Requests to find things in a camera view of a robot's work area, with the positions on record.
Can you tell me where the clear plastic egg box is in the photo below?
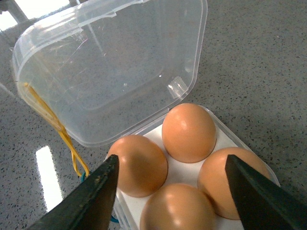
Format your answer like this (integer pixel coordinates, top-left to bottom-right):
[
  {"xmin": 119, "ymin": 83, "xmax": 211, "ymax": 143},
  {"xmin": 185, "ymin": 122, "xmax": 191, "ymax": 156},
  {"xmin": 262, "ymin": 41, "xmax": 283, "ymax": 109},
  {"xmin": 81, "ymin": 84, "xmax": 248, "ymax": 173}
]
[{"xmin": 12, "ymin": 0, "xmax": 281, "ymax": 230}]

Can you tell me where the brown egg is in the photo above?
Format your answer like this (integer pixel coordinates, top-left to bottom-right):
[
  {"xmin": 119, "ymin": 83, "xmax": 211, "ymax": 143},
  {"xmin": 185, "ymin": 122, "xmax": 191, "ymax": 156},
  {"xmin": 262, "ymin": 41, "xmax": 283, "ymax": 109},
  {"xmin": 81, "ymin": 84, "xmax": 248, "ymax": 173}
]
[
  {"xmin": 140, "ymin": 184, "xmax": 216, "ymax": 230},
  {"xmin": 108, "ymin": 135, "xmax": 168, "ymax": 198},
  {"xmin": 198, "ymin": 147, "xmax": 271, "ymax": 220},
  {"xmin": 162, "ymin": 103, "xmax": 217, "ymax": 163}
]

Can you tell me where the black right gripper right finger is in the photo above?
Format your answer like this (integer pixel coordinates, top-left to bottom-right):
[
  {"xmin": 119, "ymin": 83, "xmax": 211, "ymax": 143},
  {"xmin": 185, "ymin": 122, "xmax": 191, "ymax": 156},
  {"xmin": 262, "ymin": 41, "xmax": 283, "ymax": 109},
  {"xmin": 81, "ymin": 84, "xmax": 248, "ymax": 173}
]
[{"xmin": 225, "ymin": 155, "xmax": 307, "ymax": 230}]

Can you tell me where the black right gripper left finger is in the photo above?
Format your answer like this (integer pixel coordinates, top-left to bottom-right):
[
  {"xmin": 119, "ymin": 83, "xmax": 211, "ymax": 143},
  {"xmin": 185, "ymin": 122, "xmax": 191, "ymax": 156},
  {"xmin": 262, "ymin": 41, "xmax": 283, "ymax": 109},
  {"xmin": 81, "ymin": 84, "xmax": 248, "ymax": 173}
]
[{"xmin": 29, "ymin": 155, "xmax": 119, "ymax": 230}]

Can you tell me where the yellow rubber band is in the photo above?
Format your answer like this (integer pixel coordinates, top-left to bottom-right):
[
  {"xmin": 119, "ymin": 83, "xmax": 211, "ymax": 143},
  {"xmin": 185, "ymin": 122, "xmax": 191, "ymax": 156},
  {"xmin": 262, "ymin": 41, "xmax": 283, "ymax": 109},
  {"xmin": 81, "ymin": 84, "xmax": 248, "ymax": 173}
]
[{"xmin": 24, "ymin": 83, "xmax": 90, "ymax": 177}]

